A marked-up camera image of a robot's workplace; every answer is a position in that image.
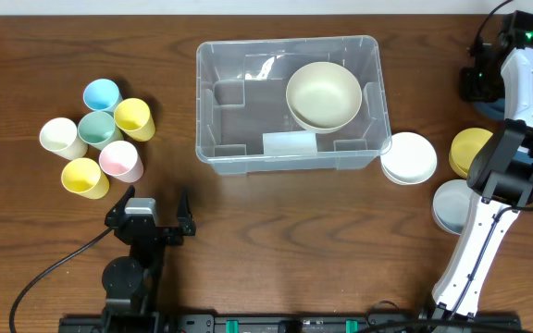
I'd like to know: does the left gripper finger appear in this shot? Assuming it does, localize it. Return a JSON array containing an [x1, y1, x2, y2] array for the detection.
[[176, 189, 196, 236], [105, 185, 135, 228]]

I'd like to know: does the yellow small bowl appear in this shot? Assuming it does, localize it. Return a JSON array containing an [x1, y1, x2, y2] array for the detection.
[[449, 128, 492, 179]]

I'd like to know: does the white small bowl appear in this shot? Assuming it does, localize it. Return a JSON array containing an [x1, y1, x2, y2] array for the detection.
[[380, 132, 438, 185]]

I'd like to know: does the light grey small bowl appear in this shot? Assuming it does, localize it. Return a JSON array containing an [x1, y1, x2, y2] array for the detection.
[[432, 179, 472, 235]]

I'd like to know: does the beige large bowl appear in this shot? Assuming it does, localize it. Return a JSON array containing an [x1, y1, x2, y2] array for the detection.
[[285, 62, 363, 134]]

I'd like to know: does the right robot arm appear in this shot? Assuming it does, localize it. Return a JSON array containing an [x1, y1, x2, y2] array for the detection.
[[432, 11, 533, 321]]

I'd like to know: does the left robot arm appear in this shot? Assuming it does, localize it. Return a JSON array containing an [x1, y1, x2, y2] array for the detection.
[[102, 186, 196, 315]]

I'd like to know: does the clear plastic storage container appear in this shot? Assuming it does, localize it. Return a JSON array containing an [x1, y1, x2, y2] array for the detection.
[[196, 35, 391, 175]]

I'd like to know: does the yellow cup lower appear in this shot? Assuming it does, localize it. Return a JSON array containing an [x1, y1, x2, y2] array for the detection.
[[61, 157, 110, 200]]

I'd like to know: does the yellow cup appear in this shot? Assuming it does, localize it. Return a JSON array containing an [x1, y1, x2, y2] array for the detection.
[[114, 98, 155, 142], [61, 157, 110, 200]]

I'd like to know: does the pink cup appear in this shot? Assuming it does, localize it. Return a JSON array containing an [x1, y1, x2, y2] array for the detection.
[[98, 141, 144, 183]]

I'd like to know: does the green cup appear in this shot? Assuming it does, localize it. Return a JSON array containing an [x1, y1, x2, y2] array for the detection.
[[77, 111, 123, 151]]

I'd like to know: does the yellow cup upper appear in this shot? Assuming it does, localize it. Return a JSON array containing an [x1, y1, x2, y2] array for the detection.
[[114, 98, 155, 142]]

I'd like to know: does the cream white cup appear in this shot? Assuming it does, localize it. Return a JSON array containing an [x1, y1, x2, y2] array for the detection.
[[39, 117, 88, 160]]

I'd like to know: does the light blue cup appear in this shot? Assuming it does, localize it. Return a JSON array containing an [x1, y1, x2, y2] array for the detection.
[[82, 79, 123, 116]]

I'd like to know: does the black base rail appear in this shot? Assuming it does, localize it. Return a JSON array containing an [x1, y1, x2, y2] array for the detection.
[[58, 312, 521, 333]]

